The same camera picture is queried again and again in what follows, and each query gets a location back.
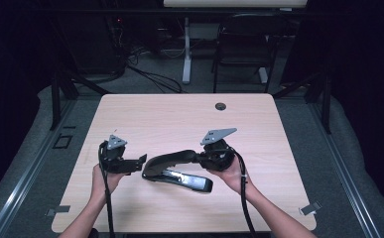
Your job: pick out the person's right hand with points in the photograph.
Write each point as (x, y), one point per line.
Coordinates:
(234, 180)

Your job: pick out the short white desk foot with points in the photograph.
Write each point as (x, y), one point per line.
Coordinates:
(263, 75)

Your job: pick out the person's left hand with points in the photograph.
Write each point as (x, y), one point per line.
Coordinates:
(105, 183)

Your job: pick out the black table grommet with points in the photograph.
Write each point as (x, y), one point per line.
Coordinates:
(220, 106)

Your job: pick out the black metal stand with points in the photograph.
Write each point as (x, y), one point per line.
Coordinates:
(323, 99)
(59, 95)

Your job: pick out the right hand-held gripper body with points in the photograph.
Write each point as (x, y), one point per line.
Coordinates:
(217, 155)

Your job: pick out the black stapler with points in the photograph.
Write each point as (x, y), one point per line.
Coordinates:
(173, 170)

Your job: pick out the white desk top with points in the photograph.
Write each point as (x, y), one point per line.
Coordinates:
(234, 3)

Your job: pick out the dark equipment cabinet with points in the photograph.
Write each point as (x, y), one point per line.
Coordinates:
(90, 43)

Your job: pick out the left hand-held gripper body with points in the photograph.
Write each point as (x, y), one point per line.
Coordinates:
(113, 155)

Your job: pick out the black folding chair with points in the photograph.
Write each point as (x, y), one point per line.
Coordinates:
(245, 49)

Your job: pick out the white desk leg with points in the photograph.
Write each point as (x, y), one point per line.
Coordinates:
(187, 49)

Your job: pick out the aluminium floor rail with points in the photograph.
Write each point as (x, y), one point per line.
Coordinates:
(348, 178)
(24, 175)

